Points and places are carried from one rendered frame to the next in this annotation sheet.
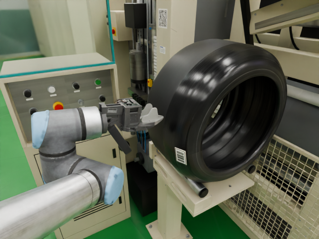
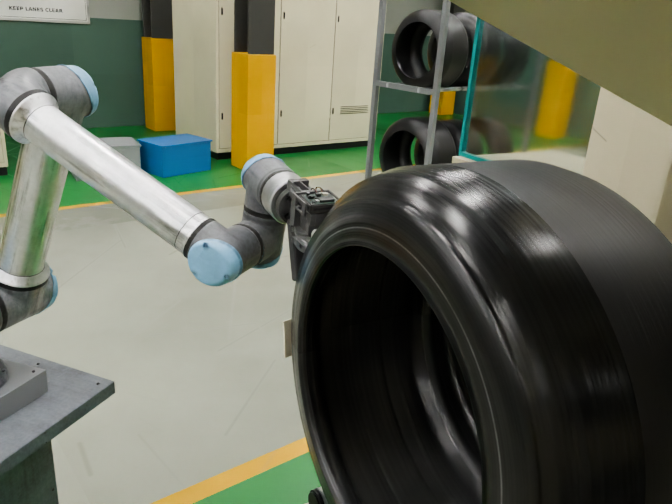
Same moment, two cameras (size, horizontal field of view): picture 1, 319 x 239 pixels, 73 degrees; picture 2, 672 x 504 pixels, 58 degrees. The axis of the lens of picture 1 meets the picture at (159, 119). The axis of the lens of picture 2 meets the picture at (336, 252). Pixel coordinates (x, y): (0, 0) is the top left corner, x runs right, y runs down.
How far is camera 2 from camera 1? 110 cm
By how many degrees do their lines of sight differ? 80
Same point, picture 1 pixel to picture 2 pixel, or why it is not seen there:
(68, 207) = (150, 212)
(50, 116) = (261, 160)
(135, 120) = (305, 226)
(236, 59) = (376, 187)
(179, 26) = (618, 126)
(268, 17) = not seen: outside the picture
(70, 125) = (257, 178)
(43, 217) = (130, 194)
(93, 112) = (280, 179)
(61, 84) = not seen: hidden behind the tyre
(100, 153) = not seen: hidden behind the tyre
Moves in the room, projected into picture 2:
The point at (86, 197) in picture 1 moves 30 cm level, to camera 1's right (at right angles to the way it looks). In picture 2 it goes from (170, 226) to (111, 295)
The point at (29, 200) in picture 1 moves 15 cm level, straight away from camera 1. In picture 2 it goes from (140, 178) to (211, 170)
